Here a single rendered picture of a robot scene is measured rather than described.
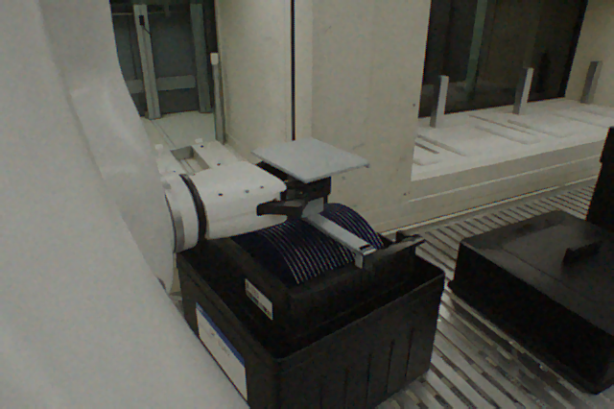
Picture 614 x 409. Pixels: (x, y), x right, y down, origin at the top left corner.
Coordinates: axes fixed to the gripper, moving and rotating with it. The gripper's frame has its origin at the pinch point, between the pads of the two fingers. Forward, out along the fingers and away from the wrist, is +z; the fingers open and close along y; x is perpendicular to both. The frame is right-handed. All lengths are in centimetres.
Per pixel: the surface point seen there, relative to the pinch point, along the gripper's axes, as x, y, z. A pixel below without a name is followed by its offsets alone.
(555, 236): -20, 12, 49
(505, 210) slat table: -30, -10, 72
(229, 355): -19.9, 2.9, -13.4
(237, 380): -22.8, 4.5, -13.3
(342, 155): 2.7, 2.5, 4.4
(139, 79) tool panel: -6, -116, 16
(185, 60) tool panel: -1, -113, 32
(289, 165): 2.6, 1.6, -3.1
